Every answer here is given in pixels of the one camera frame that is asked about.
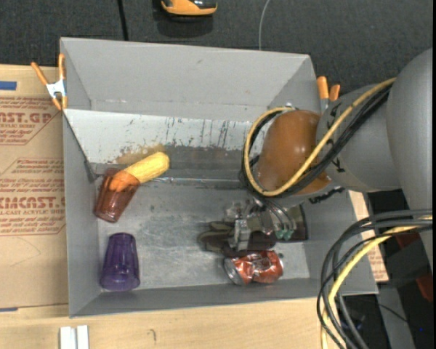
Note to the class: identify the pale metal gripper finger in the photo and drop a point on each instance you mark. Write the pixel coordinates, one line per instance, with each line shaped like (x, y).
(218, 237)
(223, 226)

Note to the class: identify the grey metal bin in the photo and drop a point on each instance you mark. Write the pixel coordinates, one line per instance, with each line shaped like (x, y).
(181, 216)

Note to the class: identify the crushed red drink can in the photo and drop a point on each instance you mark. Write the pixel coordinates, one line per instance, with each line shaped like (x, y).
(256, 267)

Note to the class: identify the yellow toy corn cob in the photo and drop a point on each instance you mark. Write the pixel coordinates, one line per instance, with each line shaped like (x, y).
(149, 167)

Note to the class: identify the purple clear plastic cup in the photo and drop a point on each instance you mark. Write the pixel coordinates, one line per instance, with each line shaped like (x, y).
(120, 264)

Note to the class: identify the orange clear plastic cup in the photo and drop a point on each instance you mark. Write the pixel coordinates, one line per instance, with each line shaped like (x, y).
(112, 202)

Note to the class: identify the brown cardboard board red print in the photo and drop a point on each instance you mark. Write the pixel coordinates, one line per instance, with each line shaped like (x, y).
(25, 195)

